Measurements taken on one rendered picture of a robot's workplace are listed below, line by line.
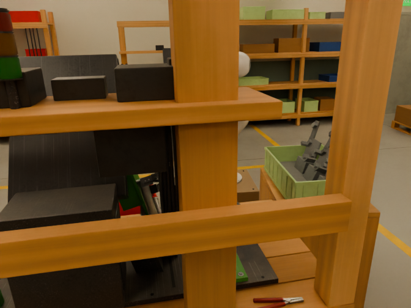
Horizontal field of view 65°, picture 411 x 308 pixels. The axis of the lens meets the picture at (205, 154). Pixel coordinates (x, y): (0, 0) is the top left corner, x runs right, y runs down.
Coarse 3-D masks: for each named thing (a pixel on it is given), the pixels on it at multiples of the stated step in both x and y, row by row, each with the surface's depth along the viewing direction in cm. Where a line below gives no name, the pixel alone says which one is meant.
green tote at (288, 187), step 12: (276, 156) 229; (288, 156) 230; (264, 168) 230; (276, 168) 202; (276, 180) 202; (288, 180) 181; (324, 180) 171; (288, 192) 182; (300, 192) 172; (312, 192) 173
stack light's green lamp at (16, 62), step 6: (0, 60) 64; (6, 60) 64; (12, 60) 65; (18, 60) 66; (0, 66) 64; (6, 66) 64; (12, 66) 65; (18, 66) 66; (0, 72) 64; (6, 72) 64; (12, 72) 65; (18, 72) 66; (0, 78) 65; (6, 78) 65; (12, 78) 65; (18, 78) 66
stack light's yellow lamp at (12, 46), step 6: (0, 36) 62; (6, 36) 63; (12, 36) 64; (0, 42) 63; (6, 42) 63; (12, 42) 64; (0, 48) 63; (6, 48) 63; (12, 48) 64; (0, 54) 63; (6, 54) 64; (12, 54) 65
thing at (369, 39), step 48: (192, 0) 65; (384, 0) 72; (192, 48) 68; (384, 48) 76; (192, 96) 71; (336, 96) 86; (384, 96) 80; (192, 144) 75; (336, 144) 88; (192, 192) 79; (336, 192) 90; (336, 240) 92; (192, 288) 88; (336, 288) 98
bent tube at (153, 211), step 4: (136, 180) 112; (140, 184) 114; (144, 188) 112; (148, 188) 113; (144, 192) 112; (148, 192) 112; (144, 196) 111; (148, 196) 111; (144, 200) 111; (148, 200) 111; (152, 200) 111; (148, 204) 110; (152, 204) 111; (148, 208) 110; (152, 208) 110; (148, 212) 111; (152, 212) 110; (156, 212) 111
